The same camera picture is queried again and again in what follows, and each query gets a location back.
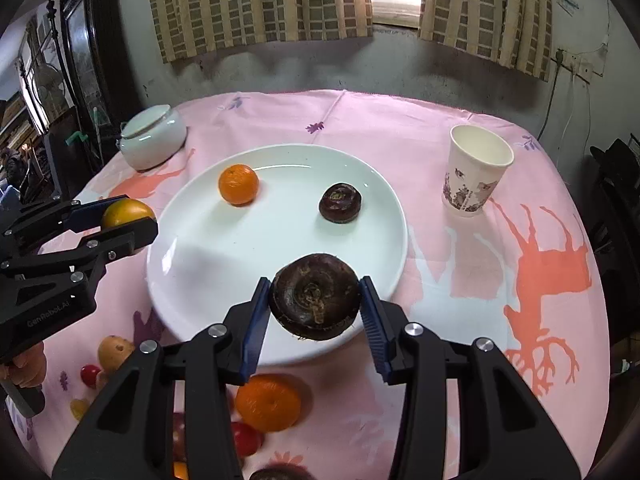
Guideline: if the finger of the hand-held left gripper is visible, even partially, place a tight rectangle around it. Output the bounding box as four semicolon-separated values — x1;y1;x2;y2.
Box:
0;199;113;256
0;217;160;283

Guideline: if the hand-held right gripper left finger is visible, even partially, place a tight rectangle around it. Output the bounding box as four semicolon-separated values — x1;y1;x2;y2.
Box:
52;276;273;480

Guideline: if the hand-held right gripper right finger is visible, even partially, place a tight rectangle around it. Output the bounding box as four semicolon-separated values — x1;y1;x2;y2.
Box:
357;275;583;480

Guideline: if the yellow orange tomato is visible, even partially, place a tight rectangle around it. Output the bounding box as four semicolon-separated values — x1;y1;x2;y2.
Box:
101;198;157;229

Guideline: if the white round plate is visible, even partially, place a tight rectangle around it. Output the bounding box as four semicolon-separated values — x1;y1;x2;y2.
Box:
145;144;408;367

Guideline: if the person's left hand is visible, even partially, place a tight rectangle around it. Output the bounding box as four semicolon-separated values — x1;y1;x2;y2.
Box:
0;342;47;391

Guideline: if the black chair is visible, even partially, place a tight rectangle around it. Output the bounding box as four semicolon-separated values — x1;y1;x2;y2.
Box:
42;107;98;201

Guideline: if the white mop stick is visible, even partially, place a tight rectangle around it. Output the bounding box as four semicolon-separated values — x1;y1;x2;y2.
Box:
90;105;108;161

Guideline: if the white ceramic jar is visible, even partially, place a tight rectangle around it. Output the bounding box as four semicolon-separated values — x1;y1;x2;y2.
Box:
117;104;188;171

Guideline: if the pink printed tablecloth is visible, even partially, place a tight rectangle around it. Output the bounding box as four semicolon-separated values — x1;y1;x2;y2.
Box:
7;89;613;480

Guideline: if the white ceramic jar lid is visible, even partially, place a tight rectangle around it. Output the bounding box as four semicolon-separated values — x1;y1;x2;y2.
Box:
121;104;173;140

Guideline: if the standing fan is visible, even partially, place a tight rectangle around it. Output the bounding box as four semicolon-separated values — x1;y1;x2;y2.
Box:
32;62;66;131

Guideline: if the dark wooden framed picture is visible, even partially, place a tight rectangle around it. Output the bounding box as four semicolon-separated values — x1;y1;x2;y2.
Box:
59;0;143;128

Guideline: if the black light stand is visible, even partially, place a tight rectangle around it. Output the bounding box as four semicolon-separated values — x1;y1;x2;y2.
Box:
45;0;68;111

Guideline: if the printed paper cup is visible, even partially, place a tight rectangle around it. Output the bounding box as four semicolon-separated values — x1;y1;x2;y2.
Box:
442;124;515;217

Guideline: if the checked beige curtain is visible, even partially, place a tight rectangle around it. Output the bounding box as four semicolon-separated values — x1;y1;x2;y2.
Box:
417;0;553;83
145;0;373;63

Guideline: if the black hat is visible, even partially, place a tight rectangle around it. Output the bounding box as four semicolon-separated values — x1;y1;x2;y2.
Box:
589;138;640;171

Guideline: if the grey power cable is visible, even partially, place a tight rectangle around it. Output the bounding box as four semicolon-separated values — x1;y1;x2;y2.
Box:
537;57;563;141

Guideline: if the white wall socket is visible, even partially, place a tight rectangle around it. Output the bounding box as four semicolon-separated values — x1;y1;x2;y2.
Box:
552;49;593;81

